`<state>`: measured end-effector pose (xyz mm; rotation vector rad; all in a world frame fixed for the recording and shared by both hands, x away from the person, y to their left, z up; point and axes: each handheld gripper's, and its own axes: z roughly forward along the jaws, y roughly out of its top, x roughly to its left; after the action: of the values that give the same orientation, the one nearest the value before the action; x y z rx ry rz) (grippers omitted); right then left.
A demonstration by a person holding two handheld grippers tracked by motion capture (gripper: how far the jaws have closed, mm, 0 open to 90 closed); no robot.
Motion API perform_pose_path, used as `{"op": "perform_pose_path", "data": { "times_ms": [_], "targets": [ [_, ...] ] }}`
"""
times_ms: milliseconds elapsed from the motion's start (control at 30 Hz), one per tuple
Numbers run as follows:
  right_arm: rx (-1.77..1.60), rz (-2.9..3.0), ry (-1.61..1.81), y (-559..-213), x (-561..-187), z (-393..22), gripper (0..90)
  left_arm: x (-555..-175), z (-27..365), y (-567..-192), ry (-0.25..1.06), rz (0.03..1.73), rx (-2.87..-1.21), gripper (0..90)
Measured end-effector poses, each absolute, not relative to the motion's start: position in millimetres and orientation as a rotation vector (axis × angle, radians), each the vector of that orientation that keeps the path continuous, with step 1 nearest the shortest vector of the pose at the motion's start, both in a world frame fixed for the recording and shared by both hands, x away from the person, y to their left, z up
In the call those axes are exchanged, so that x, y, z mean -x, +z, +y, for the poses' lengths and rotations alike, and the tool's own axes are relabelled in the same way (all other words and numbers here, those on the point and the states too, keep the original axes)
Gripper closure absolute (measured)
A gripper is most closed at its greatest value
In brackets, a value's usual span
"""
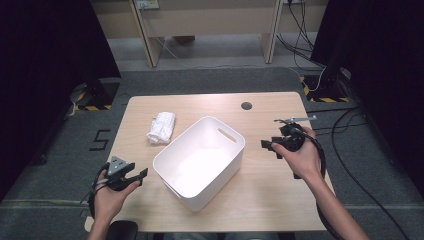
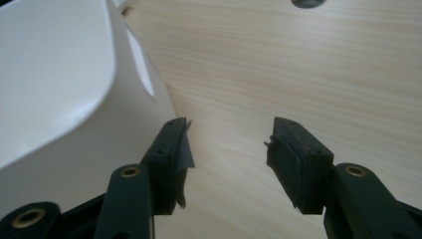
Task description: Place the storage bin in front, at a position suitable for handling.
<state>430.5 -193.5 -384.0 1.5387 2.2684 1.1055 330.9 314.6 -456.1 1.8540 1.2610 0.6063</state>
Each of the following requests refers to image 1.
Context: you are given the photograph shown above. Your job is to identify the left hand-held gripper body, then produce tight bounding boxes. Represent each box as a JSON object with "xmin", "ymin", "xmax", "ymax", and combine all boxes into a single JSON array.
[{"xmin": 99, "ymin": 155, "xmax": 136, "ymax": 192}]

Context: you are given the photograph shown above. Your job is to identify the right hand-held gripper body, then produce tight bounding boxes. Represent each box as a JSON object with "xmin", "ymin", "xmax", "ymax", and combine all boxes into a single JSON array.
[{"xmin": 271, "ymin": 115, "xmax": 318, "ymax": 153}]

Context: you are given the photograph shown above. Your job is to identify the white cloth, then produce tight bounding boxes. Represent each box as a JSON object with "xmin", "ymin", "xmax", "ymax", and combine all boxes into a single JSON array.
[{"xmin": 145, "ymin": 111, "xmax": 177, "ymax": 145}]

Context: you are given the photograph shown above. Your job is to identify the white plastic bin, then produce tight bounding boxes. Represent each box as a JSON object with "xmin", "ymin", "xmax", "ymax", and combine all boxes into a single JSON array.
[{"xmin": 152, "ymin": 115, "xmax": 247, "ymax": 213}]

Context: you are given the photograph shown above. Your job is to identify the person's right hand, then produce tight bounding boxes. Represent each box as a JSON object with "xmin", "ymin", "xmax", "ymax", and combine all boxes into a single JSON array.
[{"xmin": 271, "ymin": 126, "xmax": 323, "ymax": 184}]

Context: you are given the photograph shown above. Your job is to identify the person's left hand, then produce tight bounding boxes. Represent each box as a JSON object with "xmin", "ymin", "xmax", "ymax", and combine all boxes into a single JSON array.
[{"xmin": 94, "ymin": 179, "xmax": 143, "ymax": 225}]

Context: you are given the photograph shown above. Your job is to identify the stand base with hazard tape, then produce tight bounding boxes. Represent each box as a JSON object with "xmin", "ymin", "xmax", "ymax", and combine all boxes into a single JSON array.
[
  {"xmin": 69, "ymin": 78, "xmax": 122, "ymax": 113},
  {"xmin": 299, "ymin": 74, "xmax": 351, "ymax": 104}
]

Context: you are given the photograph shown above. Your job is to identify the person's legs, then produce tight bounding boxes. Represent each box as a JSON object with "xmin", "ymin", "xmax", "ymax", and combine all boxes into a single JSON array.
[{"xmin": 162, "ymin": 232, "xmax": 279, "ymax": 240}]

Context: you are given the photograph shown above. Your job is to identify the black curtain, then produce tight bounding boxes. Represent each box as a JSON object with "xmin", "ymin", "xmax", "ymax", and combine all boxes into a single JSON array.
[
  {"xmin": 0, "ymin": 0, "xmax": 122, "ymax": 201},
  {"xmin": 309, "ymin": 0, "xmax": 424, "ymax": 198}
]

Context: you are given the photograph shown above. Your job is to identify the right hand-held gripper cable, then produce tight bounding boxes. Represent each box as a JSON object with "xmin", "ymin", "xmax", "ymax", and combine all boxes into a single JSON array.
[{"xmin": 293, "ymin": 128, "xmax": 344, "ymax": 240}]

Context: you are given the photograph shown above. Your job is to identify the hand-held gripper cable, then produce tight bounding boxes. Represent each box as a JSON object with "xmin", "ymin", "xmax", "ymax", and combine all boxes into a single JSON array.
[
  {"xmin": 87, "ymin": 162, "xmax": 112, "ymax": 220},
  {"xmin": 293, "ymin": 128, "xmax": 344, "ymax": 240}
]

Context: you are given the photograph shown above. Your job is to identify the left hand-held gripper cable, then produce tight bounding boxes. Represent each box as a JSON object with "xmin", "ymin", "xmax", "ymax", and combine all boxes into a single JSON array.
[{"xmin": 87, "ymin": 162, "xmax": 112, "ymax": 220}]

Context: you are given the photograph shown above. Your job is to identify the long black floor cable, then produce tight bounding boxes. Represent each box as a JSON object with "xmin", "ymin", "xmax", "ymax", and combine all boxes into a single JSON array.
[{"xmin": 330, "ymin": 106, "xmax": 412, "ymax": 240}]

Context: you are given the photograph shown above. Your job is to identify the bundle of black cables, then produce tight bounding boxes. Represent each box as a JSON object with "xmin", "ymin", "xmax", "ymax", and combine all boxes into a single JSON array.
[{"xmin": 275, "ymin": 0, "xmax": 328, "ymax": 72}]

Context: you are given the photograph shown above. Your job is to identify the wall power socket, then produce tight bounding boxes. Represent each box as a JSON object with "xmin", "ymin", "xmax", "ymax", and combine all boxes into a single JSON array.
[{"xmin": 135, "ymin": 0, "xmax": 160, "ymax": 10}]

